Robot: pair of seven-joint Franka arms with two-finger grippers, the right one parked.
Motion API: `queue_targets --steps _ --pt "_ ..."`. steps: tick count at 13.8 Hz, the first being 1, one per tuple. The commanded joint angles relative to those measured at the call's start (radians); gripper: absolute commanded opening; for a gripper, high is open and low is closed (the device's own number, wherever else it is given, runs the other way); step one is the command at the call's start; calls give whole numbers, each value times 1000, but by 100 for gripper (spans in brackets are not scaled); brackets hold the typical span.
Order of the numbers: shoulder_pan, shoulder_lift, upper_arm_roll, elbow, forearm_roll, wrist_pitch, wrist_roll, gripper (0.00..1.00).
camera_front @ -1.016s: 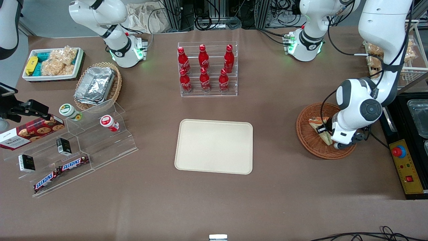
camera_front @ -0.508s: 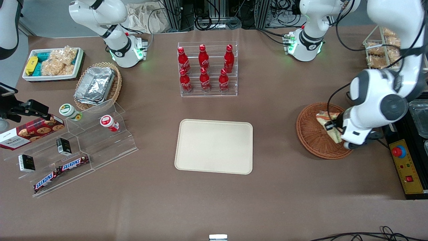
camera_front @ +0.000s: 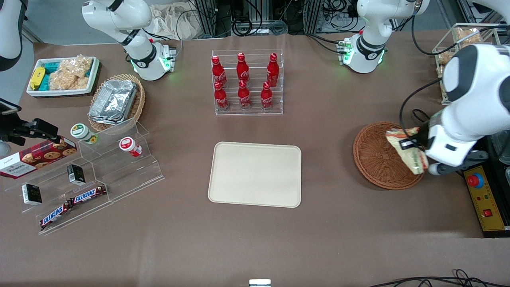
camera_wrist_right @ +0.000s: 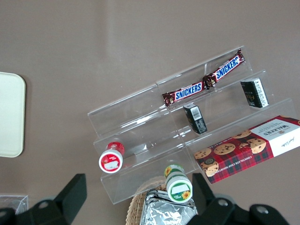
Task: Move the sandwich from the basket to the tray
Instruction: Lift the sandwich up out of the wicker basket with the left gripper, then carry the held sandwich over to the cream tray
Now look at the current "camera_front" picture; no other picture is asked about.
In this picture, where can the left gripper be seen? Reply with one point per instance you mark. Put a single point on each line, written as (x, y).
(421, 135)

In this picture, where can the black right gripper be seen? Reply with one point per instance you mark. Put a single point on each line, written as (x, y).
(8, 129)

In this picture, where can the triangle sandwich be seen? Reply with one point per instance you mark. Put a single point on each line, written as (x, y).
(412, 159)

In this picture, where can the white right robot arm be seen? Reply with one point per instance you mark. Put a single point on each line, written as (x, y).
(139, 56)

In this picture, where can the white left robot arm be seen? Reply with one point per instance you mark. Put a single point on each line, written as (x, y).
(474, 91)

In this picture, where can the round brown wicker basket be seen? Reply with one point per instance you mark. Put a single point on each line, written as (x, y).
(376, 159)

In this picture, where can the oval tan wicker basket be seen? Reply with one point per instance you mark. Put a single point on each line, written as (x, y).
(138, 105)

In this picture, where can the cream rectangular tray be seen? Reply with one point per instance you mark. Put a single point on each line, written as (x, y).
(255, 175)

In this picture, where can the red tartan cookie box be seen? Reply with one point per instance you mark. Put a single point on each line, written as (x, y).
(36, 157)

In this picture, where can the green lid white jar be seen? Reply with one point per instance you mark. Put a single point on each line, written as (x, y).
(81, 132)

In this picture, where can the teal snack pack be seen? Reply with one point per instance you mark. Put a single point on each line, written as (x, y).
(45, 82)
(51, 67)

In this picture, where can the clear bag of rice crackers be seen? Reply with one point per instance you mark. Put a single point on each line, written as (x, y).
(79, 65)
(63, 81)

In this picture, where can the yellow snack pack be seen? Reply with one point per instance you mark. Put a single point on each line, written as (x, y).
(37, 77)

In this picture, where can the small black box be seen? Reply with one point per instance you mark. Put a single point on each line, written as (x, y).
(32, 194)
(75, 174)

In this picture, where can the clear bag of fried snacks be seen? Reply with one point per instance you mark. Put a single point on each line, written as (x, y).
(468, 36)
(444, 58)
(441, 85)

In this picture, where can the silver foil container stack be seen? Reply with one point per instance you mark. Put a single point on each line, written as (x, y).
(113, 101)

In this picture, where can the white rectangular snack bin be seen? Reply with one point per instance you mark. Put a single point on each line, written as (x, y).
(93, 73)

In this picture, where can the red emergency stop button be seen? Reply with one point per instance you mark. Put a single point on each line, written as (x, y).
(475, 181)

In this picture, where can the brown Snickers bar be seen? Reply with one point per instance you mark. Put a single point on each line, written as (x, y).
(55, 215)
(88, 194)

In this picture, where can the red lid white jar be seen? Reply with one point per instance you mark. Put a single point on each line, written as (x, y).
(128, 145)

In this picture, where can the clear acrylic stepped stand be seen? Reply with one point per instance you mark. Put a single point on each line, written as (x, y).
(119, 175)

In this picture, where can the black and yellow control box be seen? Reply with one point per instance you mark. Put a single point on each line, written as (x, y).
(488, 203)

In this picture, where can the red cola bottle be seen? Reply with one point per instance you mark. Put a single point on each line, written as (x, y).
(273, 71)
(220, 99)
(218, 71)
(242, 69)
(266, 97)
(244, 97)

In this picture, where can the beige crumpled cloth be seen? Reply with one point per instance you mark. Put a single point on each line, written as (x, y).
(175, 22)

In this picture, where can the clear acrylic bottle rack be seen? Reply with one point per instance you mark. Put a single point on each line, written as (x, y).
(255, 59)

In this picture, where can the small silver metal block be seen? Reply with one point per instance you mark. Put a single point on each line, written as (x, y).
(259, 283)

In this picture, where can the aluminium frame post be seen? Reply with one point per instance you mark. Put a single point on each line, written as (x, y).
(205, 18)
(312, 16)

